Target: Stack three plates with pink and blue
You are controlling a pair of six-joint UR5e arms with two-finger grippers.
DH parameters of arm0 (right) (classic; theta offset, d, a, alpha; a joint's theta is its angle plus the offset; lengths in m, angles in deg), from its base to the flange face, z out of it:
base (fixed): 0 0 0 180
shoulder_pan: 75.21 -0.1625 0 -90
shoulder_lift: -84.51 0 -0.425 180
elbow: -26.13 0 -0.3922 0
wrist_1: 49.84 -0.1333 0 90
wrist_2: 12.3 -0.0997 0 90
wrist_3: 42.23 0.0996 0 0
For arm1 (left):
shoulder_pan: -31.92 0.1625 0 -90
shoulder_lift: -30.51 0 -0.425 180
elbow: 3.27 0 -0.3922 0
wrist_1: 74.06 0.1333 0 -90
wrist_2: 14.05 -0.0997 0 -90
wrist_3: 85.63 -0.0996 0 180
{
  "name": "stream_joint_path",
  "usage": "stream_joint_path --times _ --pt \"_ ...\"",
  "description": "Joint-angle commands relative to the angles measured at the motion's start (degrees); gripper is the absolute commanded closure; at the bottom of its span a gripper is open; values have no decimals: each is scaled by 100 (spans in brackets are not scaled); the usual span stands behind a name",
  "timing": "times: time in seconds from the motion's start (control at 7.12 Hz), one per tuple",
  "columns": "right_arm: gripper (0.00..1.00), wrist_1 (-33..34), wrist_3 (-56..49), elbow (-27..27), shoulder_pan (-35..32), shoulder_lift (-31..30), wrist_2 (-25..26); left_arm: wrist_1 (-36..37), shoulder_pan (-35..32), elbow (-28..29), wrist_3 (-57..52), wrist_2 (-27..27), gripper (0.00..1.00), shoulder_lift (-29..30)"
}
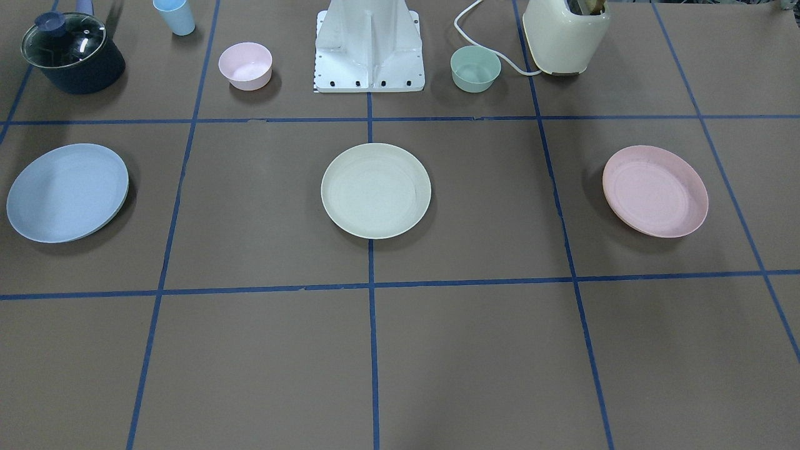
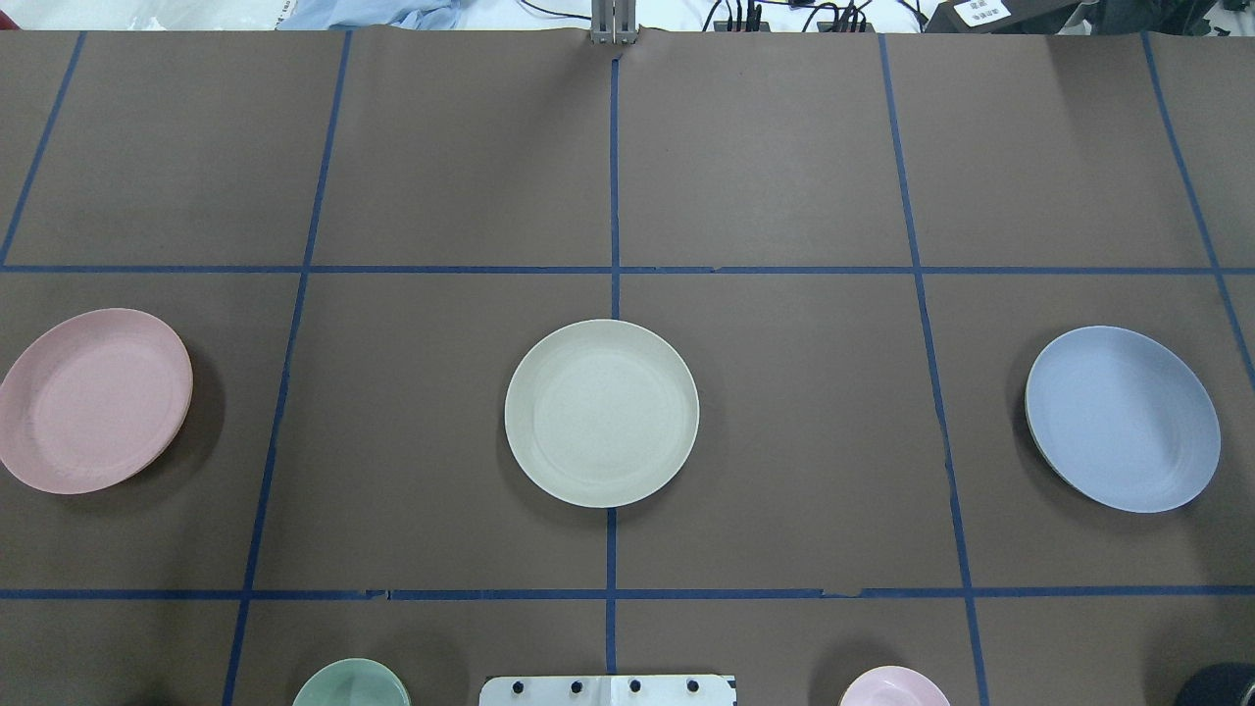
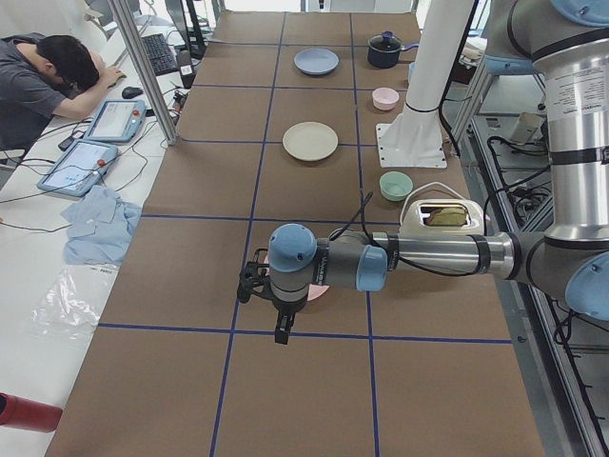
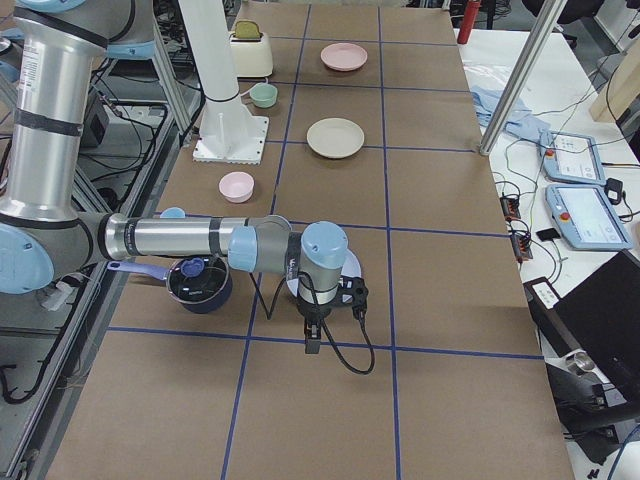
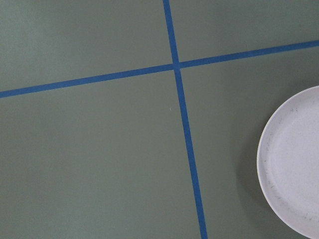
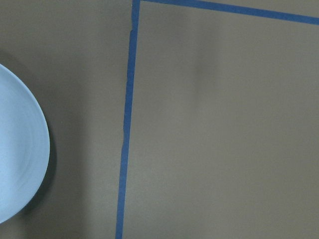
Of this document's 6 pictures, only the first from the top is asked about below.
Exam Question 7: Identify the pink plate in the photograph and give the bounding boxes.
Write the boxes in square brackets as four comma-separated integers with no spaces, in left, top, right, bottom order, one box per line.
[602,145,709,239]

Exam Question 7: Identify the cream plate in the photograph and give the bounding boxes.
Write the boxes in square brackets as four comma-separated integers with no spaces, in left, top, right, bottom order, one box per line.
[321,143,433,239]

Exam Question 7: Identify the green bowl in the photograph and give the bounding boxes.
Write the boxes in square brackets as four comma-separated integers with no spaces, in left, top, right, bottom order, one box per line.
[449,46,502,93]

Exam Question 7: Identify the pink bowl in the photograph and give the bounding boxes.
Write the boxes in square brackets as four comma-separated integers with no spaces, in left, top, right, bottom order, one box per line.
[217,42,273,91]

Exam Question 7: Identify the cream toaster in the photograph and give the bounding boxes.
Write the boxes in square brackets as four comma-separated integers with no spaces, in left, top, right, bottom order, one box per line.
[522,1,611,76]

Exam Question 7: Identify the light blue cup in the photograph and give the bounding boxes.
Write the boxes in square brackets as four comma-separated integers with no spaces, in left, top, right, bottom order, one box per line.
[152,0,196,36]

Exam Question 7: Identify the blue plate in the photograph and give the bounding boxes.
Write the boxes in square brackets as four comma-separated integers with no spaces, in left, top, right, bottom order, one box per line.
[6,143,129,243]

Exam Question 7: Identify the dark blue pot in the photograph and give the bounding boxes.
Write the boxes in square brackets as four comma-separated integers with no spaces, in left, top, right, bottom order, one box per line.
[28,1,126,94]

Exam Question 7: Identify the glass pot lid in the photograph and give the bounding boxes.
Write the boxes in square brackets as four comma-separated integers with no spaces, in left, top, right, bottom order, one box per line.
[21,11,108,69]

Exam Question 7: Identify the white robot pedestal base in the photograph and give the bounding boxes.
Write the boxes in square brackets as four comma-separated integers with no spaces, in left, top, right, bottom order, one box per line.
[312,1,426,93]

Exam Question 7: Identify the white toaster cable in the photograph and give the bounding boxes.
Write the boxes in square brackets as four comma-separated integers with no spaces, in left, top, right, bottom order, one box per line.
[454,0,542,77]

